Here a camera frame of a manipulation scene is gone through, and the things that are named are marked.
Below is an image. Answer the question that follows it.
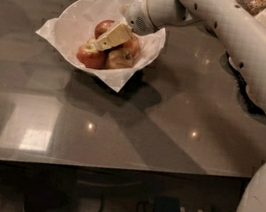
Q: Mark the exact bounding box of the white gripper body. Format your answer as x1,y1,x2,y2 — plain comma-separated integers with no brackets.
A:
123,0,158,36

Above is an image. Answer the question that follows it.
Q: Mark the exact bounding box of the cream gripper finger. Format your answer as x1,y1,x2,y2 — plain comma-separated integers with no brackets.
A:
94,21,133,51

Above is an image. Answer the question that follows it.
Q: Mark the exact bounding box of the red apple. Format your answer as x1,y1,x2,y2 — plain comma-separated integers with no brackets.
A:
122,35,140,57
76,43,106,70
94,19,115,38

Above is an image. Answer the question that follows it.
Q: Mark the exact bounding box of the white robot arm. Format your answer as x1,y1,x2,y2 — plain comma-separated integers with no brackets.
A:
95,0,266,212

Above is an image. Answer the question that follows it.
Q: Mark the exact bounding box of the front right yellowish apple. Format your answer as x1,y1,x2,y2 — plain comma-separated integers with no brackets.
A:
105,48,134,70

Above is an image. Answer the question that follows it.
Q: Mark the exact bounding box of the hidden small apple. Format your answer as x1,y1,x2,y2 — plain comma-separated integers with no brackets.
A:
87,37,95,43

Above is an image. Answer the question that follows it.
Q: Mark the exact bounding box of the white paper liner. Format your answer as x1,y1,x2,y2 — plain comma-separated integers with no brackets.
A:
28,0,173,100

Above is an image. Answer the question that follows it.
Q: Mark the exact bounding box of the black mat under plates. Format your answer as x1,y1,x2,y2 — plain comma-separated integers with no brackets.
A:
226,54,265,117

